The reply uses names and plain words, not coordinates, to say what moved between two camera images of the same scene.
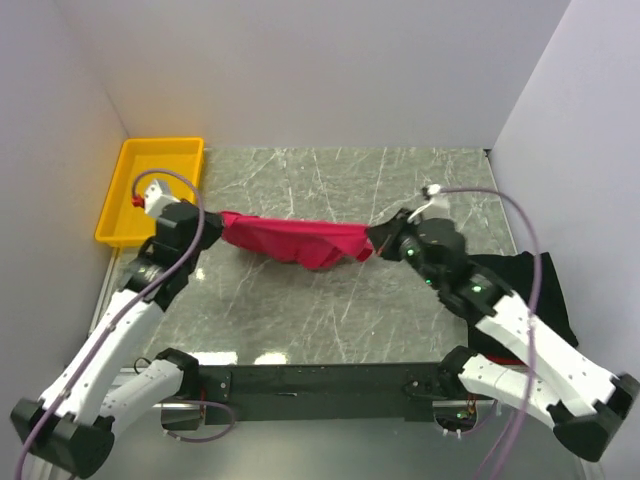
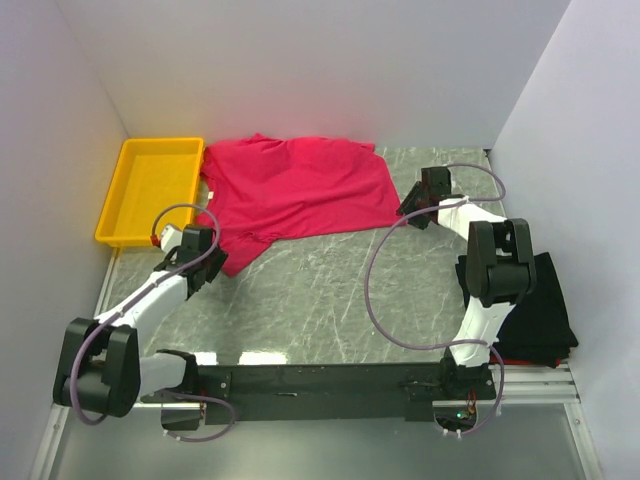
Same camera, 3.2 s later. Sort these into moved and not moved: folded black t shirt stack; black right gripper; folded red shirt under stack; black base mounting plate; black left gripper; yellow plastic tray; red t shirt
Moved: black left gripper; black right gripper; red t shirt
Not moved: yellow plastic tray; black base mounting plate; folded red shirt under stack; folded black t shirt stack
